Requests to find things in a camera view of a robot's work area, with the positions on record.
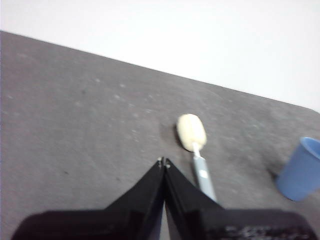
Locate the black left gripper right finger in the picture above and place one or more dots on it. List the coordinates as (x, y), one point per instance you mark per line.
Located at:
(200, 220)

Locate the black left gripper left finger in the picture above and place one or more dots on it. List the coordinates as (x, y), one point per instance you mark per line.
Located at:
(130, 215)

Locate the blue plastic cup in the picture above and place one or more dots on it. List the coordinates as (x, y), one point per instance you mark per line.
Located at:
(297, 172)

